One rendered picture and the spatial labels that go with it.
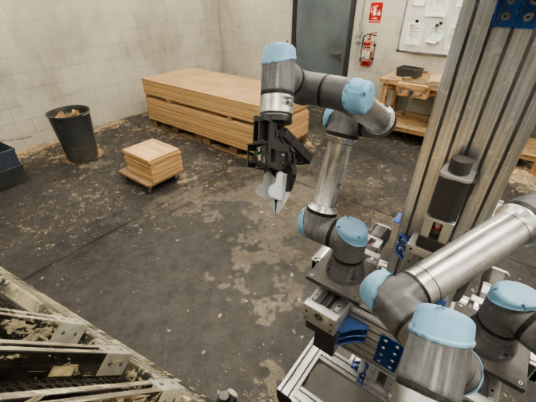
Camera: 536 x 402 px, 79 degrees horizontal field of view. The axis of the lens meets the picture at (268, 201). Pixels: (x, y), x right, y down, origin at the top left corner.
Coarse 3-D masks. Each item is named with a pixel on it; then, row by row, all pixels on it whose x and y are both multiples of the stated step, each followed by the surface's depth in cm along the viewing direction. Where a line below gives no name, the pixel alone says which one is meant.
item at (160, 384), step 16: (112, 384) 80; (128, 384) 84; (144, 384) 89; (160, 384) 94; (176, 384) 101; (0, 400) 54; (16, 400) 57; (32, 400) 59; (48, 400) 60; (64, 400) 63; (80, 400) 65; (96, 400) 69; (112, 400) 73; (128, 400) 79; (144, 400) 85; (160, 400) 91; (176, 400) 100
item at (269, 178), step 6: (270, 174) 74; (276, 174) 75; (264, 180) 73; (270, 180) 74; (258, 186) 72; (264, 186) 73; (258, 192) 72; (264, 192) 73; (270, 198) 74; (270, 204) 74
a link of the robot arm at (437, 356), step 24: (432, 312) 42; (456, 312) 41; (408, 336) 43; (432, 336) 40; (456, 336) 40; (408, 360) 41; (432, 360) 39; (456, 360) 39; (408, 384) 39; (432, 384) 38; (456, 384) 38
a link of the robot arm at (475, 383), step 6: (408, 324) 52; (402, 330) 52; (402, 336) 52; (402, 342) 52; (474, 354) 46; (480, 366) 47; (480, 372) 46; (474, 378) 44; (480, 378) 47; (468, 384) 43; (474, 384) 45; (480, 384) 48; (468, 390) 46; (474, 390) 46
